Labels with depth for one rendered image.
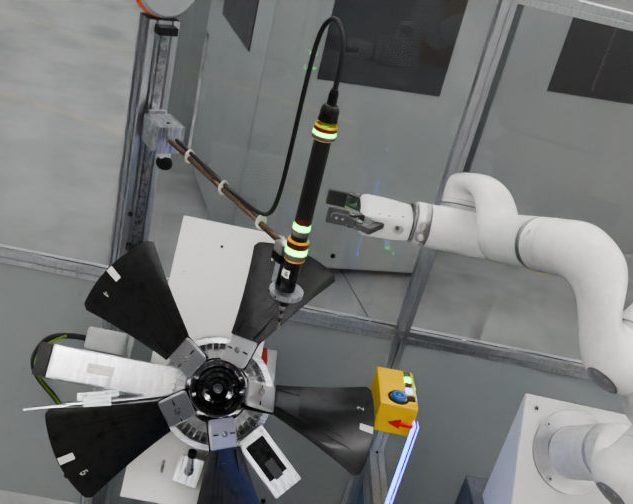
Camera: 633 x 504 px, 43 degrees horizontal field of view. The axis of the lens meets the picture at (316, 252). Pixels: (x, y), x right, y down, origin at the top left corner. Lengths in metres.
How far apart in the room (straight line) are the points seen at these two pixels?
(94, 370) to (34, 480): 1.21
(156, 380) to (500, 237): 0.88
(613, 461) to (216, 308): 0.98
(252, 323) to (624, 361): 0.85
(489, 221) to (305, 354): 1.25
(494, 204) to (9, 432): 1.97
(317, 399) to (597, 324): 0.76
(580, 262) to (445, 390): 1.47
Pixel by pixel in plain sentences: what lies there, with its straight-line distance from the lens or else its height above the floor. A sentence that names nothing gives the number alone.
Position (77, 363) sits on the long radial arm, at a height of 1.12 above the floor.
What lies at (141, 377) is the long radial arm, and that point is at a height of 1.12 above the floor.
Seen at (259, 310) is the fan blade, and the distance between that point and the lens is 1.80.
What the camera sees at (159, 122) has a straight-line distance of 2.05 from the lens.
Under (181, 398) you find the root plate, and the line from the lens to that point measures 1.77.
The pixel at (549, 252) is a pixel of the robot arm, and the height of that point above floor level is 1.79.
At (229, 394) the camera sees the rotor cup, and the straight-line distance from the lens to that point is 1.73.
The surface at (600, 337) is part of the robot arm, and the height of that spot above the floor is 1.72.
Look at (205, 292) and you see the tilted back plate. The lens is 2.03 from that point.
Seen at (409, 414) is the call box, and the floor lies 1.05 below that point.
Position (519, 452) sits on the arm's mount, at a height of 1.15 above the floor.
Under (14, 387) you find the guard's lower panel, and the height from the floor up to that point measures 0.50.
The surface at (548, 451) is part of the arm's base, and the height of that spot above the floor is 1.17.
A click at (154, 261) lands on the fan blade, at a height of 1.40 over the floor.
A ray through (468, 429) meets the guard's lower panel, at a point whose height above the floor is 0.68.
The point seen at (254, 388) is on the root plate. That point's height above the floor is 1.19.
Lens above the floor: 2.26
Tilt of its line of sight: 26 degrees down
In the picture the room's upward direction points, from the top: 14 degrees clockwise
